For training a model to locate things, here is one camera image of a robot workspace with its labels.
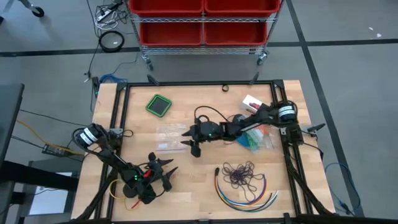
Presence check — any blue floor cable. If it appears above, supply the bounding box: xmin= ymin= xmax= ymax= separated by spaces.
xmin=99 ymin=73 xmax=129 ymax=84

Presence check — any green square collapsible container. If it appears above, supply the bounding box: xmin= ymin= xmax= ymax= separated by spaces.
xmin=144 ymin=94 xmax=173 ymax=118

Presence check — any black power brick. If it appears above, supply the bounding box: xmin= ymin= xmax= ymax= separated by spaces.
xmin=42 ymin=143 xmax=67 ymax=157

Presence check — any clear plastic bag pile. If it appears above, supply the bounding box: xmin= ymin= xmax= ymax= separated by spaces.
xmin=155 ymin=123 xmax=189 ymax=154

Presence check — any black desk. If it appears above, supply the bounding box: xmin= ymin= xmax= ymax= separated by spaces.
xmin=0 ymin=83 xmax=25 ymax=162

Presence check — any coloured tube bundle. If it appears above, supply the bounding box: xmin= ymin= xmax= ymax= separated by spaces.
xmin=213 ymin=167 xmax=279 ymax=212

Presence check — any black rolling workbench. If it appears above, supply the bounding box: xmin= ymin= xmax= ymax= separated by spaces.
xmin=0 ymin=0 xmax=45 ymax=19

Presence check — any white power strip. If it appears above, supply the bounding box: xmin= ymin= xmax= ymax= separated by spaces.
xmin=96 ymin=8 xmax=112 ymax=22

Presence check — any white box hot dog print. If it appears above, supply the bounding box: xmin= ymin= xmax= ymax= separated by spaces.
xmin=241 ymin=95 xmax=266 ymax=113

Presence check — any black spool red wire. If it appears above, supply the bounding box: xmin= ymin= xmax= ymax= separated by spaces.
xmin=223 ymin=113 xmax=247 ymax=146

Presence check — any yellow rubber band ring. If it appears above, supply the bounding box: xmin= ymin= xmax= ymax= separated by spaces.
xmin=108 ymin=179 xmax=141 ymax=213

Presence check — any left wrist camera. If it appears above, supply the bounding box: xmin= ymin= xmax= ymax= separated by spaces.
xmin=141 ymin=189 xmax=157 ymax=205

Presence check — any black right camera cable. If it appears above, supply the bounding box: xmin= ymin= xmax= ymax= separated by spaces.
xmin=194 ymin=105 xmax=233 ymax=125

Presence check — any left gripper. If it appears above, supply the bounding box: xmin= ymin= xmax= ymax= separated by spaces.
xmin=141 ymin=152 xmax=179 ymax=192

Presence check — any small black device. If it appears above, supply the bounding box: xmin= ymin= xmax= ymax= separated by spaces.
xmin=91 ymin=77 xmax=101 ymax=96

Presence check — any white coiled cable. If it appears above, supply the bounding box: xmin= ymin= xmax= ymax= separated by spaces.
xmin=94 ymin=14 xmax=121 ymax=31

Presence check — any metal wire shelf cart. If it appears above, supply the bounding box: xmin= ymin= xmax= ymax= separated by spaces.
xmin=124 ymin=0 xmax=282 ymax=71

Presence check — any dark brown rubber band pile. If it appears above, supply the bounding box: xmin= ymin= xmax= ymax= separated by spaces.
xmin=222 ymin=161 xmax=264 ymax=202

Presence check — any black aluminium table frame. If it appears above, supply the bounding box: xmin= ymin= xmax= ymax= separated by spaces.
xmin=71 ymin=79 xmax=338 ymax=224

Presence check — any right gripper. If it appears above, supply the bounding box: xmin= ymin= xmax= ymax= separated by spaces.
xmin=180 ymin=121 xmax=223 ymax=159

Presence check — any red plastic bin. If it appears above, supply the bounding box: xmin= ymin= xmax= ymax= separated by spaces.
xmin=139 ymin=21 xmax=203 ymax=47
xmin=204 ymin=0 xmax=282 ymax=17
xmin=129 ymin=0 xmax=205 ymax=17
xmin=203 ymin=21 xmax=268 ymax=47

